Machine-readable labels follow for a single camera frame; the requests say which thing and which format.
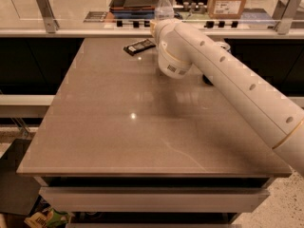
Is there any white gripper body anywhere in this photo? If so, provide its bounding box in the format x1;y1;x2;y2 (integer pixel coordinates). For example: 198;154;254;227
151;19;181;48

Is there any clear plastic water bottle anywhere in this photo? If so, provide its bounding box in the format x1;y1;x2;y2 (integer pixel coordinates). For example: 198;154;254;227
154;0;174;20

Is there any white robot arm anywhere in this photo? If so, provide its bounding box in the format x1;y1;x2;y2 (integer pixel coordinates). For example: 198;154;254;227
151;19;304;175

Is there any black rxbar chocolate bar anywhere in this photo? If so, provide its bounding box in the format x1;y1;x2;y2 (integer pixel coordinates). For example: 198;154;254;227
123;39;156;56

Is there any dark tray stack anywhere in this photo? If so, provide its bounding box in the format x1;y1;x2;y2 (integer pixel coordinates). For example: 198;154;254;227
109;0;159;19

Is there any blue pepsi can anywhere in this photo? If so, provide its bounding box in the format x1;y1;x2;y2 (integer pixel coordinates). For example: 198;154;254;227
202;41;231;86

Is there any brown cardboard box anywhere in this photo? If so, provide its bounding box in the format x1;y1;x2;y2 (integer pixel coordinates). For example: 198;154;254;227
207;0;246;19

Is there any glass barrier panel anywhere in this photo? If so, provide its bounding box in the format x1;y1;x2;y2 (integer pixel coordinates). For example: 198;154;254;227
0;0;304;39

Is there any white table drawer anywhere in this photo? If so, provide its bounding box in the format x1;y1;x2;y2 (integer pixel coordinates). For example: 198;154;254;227
40;187;269;213

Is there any green snack bag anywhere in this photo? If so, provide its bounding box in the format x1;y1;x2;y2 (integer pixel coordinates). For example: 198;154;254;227
24;207;70;228

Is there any left metal glass bracket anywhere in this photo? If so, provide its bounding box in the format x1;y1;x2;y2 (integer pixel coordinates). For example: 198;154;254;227
36;0;60;33

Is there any right metal glass bracket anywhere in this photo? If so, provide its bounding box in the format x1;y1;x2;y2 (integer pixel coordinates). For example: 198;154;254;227
273;0;304;34

